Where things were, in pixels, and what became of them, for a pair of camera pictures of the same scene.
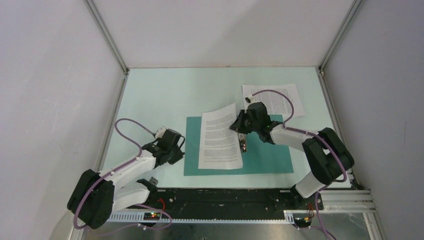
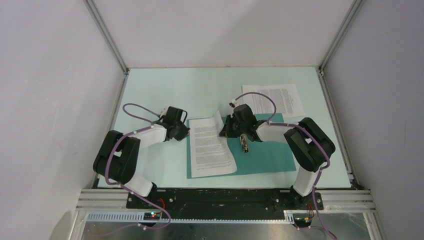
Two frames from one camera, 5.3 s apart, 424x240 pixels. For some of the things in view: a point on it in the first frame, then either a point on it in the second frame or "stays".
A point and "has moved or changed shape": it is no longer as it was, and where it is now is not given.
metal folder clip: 243,142 stays
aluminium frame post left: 101,25 stays
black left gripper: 178,156 to 183,134
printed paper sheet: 220,146 has moved or changed shape
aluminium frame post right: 353,10 stays
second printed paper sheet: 275,103 stays
